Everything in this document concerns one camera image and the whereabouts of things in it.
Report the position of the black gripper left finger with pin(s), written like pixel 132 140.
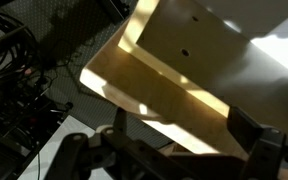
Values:
pixel 120 153

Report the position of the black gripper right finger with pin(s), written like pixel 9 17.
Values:
pixel 264 150

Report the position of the shallow light wooden drawer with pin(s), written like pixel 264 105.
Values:
pixel 170 93

